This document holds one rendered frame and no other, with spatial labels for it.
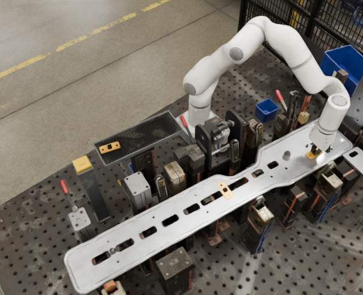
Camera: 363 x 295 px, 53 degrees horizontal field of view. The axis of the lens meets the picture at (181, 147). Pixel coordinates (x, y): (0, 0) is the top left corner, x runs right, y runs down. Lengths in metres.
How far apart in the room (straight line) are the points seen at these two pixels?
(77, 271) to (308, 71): 1.15
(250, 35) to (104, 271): 1.05
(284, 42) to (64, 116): 2.35
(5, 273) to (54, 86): 2.14
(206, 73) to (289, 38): 0.45
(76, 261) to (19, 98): 2.41
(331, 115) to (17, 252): 1.53
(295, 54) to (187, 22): 2.91
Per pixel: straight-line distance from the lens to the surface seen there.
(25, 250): 1.95
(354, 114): 1.91
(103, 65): 3.77
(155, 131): 1.57
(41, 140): 3.25
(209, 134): 1.57
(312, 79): 1.47
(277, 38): 1.42
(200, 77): 1.71
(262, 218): 1.50
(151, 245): 1.48
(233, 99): 2.37
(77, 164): 1.53
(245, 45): 1.45
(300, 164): 1.73
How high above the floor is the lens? 2.37
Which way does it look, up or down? 53 degrees down
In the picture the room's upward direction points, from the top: 1 degrees counter-clockwise
